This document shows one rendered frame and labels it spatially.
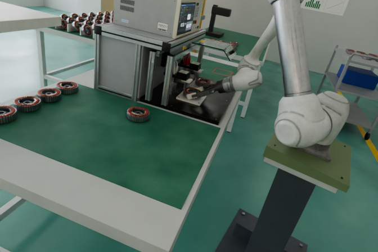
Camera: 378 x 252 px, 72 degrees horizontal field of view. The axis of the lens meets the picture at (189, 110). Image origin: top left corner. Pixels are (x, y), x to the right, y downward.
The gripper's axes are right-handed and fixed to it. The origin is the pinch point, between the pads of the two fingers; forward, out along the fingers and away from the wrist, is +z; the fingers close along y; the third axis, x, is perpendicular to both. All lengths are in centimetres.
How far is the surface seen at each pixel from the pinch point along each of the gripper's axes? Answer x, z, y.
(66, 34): -71, 139, -71
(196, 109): 6.5, -4.6, 12.9
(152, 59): -27.2, 6.9, 20.6
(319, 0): -11, -127, -533
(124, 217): 10, -6, 94
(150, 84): -15.3, 13.4, 20.5
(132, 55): -32.4, 17.5, 20.9
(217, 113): 12.3, -14.9, 9.7
